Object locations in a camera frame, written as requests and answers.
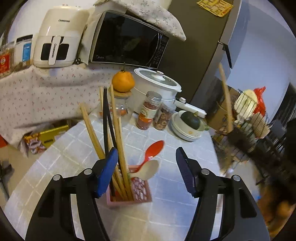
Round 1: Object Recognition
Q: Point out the cardboard box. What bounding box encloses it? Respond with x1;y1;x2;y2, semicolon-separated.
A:
206;86;239;130

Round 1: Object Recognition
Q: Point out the floral white cloth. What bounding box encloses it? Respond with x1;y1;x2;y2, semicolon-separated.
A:
1;64;123;147

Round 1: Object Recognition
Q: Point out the yellow paper note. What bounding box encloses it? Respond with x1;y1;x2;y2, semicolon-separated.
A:
197;0;233;18

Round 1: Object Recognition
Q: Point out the red label glass jar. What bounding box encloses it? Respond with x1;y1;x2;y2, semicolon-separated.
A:
0;42;14;78

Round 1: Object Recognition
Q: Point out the red plastic bag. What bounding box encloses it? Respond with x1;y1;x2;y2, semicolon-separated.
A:
253;86;266;116

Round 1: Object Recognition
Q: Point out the dark green avocado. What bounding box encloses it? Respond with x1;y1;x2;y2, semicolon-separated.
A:
181;111;201;130

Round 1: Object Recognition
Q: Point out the floral cloth on microwave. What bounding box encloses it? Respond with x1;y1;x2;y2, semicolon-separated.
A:
93;0;187;42

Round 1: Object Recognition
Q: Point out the white pot with lid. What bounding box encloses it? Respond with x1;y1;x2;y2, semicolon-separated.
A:
129;68;207;118

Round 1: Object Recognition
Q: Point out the pink perforated utensil holder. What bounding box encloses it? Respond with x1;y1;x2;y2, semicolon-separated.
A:
106;167;152;207

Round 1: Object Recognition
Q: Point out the black metal-tipped chopstick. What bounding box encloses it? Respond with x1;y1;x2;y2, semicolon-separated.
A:
103;88;109;156

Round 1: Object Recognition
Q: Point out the red spice jar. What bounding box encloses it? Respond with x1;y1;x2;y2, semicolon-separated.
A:
136;91;162;130

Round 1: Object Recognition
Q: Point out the white plastic spoon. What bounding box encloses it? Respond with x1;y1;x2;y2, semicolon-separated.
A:
129;160;159;181

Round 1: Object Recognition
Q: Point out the white air fryer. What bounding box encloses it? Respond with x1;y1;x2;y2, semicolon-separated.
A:
33;5;89;68

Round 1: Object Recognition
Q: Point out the brown spice jar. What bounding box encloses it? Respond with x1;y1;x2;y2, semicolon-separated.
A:
153;102;176;131

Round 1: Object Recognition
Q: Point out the black device on floor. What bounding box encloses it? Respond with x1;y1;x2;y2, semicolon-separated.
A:
0;164;13;200

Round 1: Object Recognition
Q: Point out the wooden chopstick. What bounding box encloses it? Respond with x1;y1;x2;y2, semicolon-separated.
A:
218;63;233;133
79;103;127;200
110;84;133;201

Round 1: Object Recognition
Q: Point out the orange fruit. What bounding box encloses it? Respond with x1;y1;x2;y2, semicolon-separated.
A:
111;71;135;92

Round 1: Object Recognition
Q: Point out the blue label white container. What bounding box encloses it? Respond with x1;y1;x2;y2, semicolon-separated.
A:
14;35;33;71

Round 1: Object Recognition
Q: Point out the yellow snack box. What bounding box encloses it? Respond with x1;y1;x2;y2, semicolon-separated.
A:
23;125;69;154

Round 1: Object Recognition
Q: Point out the red plastic spoon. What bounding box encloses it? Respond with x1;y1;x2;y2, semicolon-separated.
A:
135;140;165;172

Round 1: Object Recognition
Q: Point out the black microwave oven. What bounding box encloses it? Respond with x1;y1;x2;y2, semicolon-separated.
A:
89;11;169;69

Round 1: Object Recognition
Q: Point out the glass jar with cork lid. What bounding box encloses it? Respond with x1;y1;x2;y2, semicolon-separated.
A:
98;88;134;127

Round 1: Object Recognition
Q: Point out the stack of white bowls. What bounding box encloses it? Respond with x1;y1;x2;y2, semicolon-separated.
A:
171;110;209;142

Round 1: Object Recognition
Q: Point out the wire dish rack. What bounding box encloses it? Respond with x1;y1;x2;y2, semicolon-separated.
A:
212;89;270;176

